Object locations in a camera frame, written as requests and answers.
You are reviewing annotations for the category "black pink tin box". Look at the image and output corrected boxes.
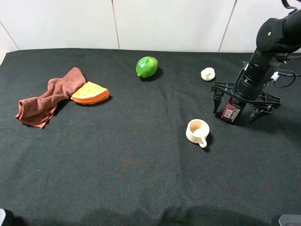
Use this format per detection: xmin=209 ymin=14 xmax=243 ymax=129
xmin=221 ymin=97 xmax=245 ymax=123

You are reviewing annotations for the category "green lime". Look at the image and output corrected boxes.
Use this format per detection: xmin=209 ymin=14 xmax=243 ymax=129
xmin=135 ymin=56 xmax=158 ymax=78

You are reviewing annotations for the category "dark object bottom left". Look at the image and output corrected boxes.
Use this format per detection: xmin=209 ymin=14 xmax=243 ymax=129
xmin=0 ymin=209 xmax=24 ymax=226

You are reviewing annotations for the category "orange waffle slice toy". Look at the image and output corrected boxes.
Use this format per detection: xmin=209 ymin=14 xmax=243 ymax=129
xmin=71 ymin=81 xmax=110 ymax=105

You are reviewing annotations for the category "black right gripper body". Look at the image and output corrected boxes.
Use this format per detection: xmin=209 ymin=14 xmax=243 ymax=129
xmin=211 ymin=61 xmax=281 ymax=108

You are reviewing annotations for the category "beige wooden cup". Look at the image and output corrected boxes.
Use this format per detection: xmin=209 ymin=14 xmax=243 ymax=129
xmin=186 ymin=119 xmax=210 ymax=148

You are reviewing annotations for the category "black fabric table cover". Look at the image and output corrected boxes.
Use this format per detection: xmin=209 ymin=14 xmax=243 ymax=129
xmin=0 ymin=49 xmax=301 ymax=226

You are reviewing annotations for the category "small white lid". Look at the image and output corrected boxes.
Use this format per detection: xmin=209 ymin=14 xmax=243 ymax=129
xmin=201 ymin=67 xmax=215 ymax=81

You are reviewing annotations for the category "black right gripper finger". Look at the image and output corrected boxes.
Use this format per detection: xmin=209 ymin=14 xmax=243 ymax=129
xmin=214 ymin=90 xmax=223 ymax=113
xmin=249 ymin=106 xmax=272 ymax=123

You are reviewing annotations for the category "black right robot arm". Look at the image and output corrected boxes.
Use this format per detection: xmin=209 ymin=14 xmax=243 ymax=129
xmin=211 ymin=10 xmax=301 ymax=123

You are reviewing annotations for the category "brown microfiber cloth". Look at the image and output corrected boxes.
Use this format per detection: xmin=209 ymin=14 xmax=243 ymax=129
xmin=16 ymin=67 xmax=86 ymax=129

